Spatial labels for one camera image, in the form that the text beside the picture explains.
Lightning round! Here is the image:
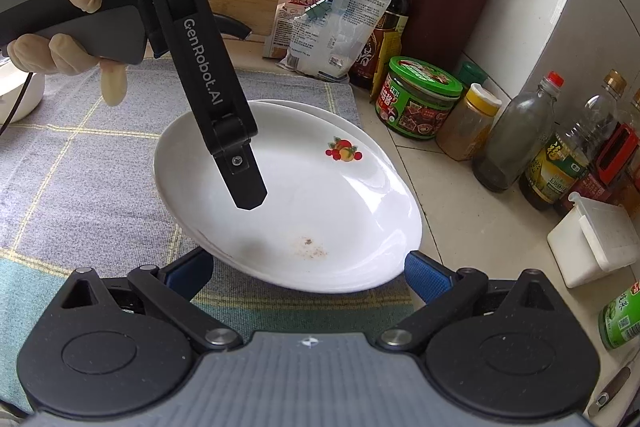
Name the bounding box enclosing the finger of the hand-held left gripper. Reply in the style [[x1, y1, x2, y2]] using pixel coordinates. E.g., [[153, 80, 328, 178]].
[[212, 141, 268, 211]]

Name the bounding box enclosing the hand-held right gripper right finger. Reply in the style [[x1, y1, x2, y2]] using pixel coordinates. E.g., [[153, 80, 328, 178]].
[[377, 251, 569, 351]]

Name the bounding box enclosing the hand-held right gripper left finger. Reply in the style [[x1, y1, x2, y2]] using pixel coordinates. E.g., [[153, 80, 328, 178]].
[[60, 247, 244, 354]]

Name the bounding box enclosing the white fruit print plate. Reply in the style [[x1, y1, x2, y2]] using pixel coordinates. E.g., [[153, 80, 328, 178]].
[[152, 102, 424, 294], [248, 98, 408, 188]]

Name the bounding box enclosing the white bowl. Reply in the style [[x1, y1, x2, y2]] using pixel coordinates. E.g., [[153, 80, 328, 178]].
[[0, 57, 47, 124]]

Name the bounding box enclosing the red white seasoning bag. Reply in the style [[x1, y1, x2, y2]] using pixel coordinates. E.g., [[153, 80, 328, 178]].
[[263, 0, 366, 60]]

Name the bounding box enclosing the green bag clip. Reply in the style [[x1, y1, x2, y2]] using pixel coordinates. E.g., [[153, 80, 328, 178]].
[[302, 0, 336, 20]]

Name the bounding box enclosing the white blue seasoning bag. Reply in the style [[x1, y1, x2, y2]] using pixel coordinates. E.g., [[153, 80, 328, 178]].
[[276, 0, 393, 84]]

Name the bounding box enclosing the teal cloth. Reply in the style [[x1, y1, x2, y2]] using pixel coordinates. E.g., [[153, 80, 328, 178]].
[[0, 249, 417, 413]]

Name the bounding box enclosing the grey checked cloth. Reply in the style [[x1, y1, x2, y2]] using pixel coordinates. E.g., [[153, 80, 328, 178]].
[[0, 54, 357, 268]]

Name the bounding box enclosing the yellow lid spice jar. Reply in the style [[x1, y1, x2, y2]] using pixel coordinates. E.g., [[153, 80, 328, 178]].
[[435, 83, 502, 162]]

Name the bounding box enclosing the clear bottle with red cap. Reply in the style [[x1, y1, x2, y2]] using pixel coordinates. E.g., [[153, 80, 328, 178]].
[[471, 72, 565, 194]]

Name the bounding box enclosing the white seasoning box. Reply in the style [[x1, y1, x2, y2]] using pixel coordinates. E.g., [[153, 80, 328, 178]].
[[546, 192, 640, 289]]

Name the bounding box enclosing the green lid sauce jar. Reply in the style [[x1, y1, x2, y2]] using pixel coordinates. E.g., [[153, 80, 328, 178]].
[[375, 56, 463, 141]]

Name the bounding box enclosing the dark soy sauce bottle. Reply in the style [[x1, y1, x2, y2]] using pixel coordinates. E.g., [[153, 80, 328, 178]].
[[348, 0, 421, 90]]

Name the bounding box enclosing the green label glass jar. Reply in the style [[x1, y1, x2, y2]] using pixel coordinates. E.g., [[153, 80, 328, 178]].
[[598, 279, 640, 350]]

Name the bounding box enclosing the small green cap jar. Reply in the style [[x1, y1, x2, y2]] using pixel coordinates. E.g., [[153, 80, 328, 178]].
[[457, 62, 489, 88]]

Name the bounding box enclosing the red label bottle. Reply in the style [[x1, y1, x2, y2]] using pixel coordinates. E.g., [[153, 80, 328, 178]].
[[552, 89, 640, 218]]

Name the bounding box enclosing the amber oil bottle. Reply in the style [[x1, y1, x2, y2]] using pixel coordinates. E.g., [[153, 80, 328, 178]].
[[612, 167, 640, 210]]

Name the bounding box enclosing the dark red knife block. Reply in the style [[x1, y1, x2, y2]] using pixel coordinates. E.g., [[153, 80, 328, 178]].
[[406, 0, 491, 72]]

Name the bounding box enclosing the black handled kitchen knife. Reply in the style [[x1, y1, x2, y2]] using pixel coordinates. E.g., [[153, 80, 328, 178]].
[[211, 13, 252, 42]]

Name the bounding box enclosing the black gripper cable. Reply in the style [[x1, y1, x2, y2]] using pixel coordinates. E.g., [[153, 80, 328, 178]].
[[0, 69, 36, 138]]

